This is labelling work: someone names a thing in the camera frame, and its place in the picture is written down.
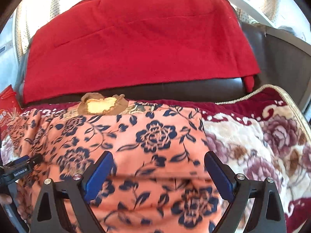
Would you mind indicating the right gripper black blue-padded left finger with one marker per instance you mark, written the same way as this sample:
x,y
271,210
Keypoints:
x,y
50,214

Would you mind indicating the grey wooden crib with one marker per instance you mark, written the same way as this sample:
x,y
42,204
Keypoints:
x,y
288,66

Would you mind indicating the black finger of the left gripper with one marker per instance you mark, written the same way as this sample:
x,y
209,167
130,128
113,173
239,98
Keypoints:
x,y
35,160

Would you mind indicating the floral plush maroon cream blanket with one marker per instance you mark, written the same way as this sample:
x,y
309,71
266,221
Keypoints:
x,y
260,135

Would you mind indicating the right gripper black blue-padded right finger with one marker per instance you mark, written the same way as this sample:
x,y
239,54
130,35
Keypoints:
x,y
267,213

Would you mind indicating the red printed gift box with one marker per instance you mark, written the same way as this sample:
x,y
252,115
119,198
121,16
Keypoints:
x,y
9,108

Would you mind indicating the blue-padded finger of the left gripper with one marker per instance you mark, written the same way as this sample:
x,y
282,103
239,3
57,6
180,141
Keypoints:
x,y
17,161

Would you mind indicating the orange navy floral garment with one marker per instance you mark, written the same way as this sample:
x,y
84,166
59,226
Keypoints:
x,y
157,183

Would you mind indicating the red fleece blanket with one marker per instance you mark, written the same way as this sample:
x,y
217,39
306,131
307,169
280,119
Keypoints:
x,y
104,44

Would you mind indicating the white refrigerator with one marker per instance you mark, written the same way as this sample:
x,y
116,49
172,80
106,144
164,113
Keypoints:
x,y
8,61

